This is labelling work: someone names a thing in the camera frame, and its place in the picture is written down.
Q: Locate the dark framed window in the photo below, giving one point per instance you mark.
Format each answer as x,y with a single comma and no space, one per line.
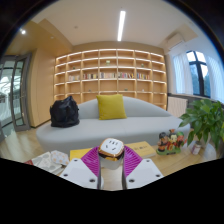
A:
196,73

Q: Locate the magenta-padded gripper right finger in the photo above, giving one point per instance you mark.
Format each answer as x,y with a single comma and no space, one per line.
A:
145,173

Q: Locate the grey framed glass door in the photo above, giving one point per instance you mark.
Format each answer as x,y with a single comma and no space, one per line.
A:
16,93

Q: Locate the wooden wall shelf unit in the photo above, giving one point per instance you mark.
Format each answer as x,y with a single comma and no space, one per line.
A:
110,70

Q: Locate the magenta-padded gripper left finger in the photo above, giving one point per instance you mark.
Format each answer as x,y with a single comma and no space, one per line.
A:
78,173

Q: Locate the white radiator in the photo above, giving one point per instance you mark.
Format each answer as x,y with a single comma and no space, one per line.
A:
176,106

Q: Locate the small white red cup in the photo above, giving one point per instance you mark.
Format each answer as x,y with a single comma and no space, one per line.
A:
196,148

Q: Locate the long ceiling light strip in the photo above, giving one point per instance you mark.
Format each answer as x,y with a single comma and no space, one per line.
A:
121,26

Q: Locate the yellow cushion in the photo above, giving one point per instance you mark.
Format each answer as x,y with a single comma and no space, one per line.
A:
111,107

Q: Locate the white wall air conditioner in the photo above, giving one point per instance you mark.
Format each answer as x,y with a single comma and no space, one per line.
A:
175,40

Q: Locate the white and red book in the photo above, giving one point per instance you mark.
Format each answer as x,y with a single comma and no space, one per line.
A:
43,162

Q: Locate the white cube charger orange band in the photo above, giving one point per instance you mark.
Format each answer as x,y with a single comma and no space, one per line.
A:
111,148

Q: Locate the green potted plant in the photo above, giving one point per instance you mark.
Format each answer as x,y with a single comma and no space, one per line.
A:
205,120

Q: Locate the plain yellow book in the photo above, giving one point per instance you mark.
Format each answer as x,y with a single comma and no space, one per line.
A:
143,149

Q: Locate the cartoon character figurine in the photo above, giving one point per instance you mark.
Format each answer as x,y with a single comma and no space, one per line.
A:
170,142

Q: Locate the black bag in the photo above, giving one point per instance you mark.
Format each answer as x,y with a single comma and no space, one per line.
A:
64,112

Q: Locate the grey curved sofa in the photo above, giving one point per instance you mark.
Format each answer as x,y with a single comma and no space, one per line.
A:
113,130

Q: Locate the white sheer curtain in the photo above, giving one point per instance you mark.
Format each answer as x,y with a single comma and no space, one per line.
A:
216,80
181,75

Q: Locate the yellow and white book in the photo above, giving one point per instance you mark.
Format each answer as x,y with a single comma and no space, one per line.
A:
79,154

